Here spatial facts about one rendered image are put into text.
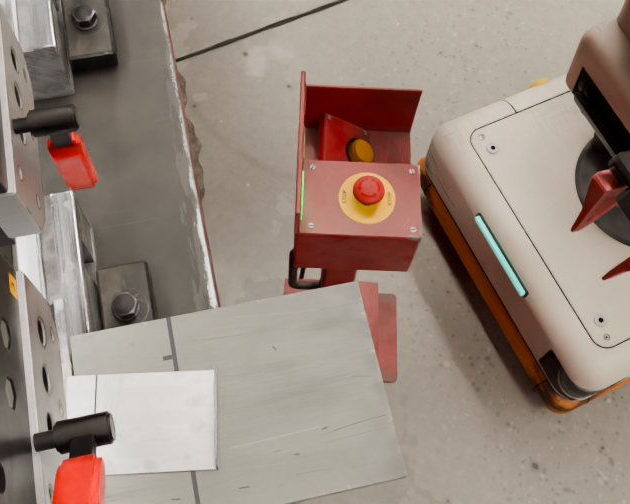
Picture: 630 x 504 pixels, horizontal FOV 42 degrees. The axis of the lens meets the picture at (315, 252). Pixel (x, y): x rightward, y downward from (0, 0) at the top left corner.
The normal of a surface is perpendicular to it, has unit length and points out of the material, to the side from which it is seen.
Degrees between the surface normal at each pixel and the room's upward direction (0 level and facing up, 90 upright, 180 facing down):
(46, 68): 90
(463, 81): 0
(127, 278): 0
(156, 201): 0
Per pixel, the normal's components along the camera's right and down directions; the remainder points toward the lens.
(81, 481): -0.10, -0.87
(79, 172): 0.22, 0.91
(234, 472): 0.04, -0.38
